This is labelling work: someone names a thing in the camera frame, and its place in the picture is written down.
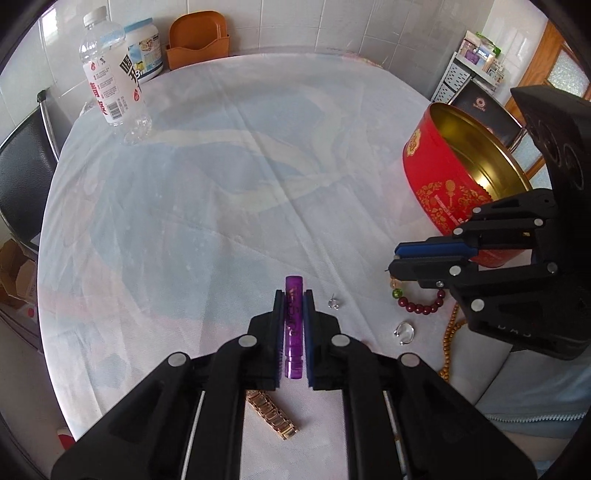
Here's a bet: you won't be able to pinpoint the red round tin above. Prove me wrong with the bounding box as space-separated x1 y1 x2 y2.
402 102 539 269

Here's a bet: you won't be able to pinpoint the black chair with round logo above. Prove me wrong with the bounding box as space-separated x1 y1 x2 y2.
450 78 525 148

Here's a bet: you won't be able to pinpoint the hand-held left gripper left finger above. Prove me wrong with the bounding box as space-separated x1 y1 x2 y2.
51 289 284 480

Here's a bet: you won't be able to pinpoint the wooden door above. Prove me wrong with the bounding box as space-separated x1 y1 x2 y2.
505 23 591 181

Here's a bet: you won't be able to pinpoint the white perforated drawer unit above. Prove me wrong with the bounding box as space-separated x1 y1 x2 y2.
431 51 476 104

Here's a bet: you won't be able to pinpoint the gold wristwatch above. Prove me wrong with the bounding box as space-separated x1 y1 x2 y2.
246 390 300 441

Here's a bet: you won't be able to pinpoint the assorted small boxes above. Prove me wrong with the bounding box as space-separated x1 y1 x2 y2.
459 30 506 86

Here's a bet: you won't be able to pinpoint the person's light grey clothing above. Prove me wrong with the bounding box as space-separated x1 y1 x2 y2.
450 318 591 462

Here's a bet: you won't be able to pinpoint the orange plate holder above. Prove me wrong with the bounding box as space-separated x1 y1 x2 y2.
166 34 230 71

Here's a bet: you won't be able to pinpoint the wooden bead necklace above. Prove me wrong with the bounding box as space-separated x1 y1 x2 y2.
438 302 467 384

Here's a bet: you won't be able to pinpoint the clear plastic water bottle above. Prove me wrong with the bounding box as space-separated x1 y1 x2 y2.
78 7 153 146

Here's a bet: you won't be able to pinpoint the multicolour glass bead bracelet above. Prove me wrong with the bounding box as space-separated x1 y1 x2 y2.
390 277 448 316

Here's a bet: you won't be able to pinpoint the purple plastic tube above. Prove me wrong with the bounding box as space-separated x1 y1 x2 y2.
285 276 305 380

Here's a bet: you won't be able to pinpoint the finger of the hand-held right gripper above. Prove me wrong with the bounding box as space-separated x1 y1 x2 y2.
394 188 559 260
387 256 561 324

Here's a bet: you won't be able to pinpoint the white jar with blue lid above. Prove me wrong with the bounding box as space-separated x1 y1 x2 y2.
124 17 164 85

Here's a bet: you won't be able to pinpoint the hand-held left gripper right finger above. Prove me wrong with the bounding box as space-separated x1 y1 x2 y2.
305 289 539 480

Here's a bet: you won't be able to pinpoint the cardboard box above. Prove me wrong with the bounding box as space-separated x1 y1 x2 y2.
0 240 40 310

